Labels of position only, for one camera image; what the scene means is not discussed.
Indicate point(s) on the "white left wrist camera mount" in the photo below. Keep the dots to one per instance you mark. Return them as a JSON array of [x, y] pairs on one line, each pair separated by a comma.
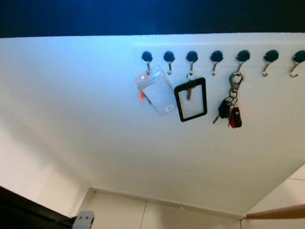
[[83, 221]]

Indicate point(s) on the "key bunch with red fob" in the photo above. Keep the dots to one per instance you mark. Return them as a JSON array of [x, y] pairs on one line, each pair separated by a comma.
[[235, 119]]

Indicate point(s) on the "tapered wooden table leg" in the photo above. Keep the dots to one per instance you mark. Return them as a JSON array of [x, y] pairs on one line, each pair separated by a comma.
[[276, 212]]

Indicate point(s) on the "small metal key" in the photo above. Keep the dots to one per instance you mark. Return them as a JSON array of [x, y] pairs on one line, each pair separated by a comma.
[[189, 90]]

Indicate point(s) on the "black frame badge holder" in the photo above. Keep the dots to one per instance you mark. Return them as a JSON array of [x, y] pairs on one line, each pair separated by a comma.
[[177, 104]]

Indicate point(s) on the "clear plastic badge holder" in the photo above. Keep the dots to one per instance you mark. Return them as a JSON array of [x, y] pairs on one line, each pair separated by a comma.
[[158, 91]]

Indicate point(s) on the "black round metal wall hook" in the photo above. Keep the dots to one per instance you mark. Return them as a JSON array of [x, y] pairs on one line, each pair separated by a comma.
[[271, 56], [168, 56], [192, 56], [243, 56], [217, 56], [147, 56], [299, 56]]

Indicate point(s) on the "black furniture piece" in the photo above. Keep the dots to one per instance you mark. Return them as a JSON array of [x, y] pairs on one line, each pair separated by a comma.
[[19, 214]]

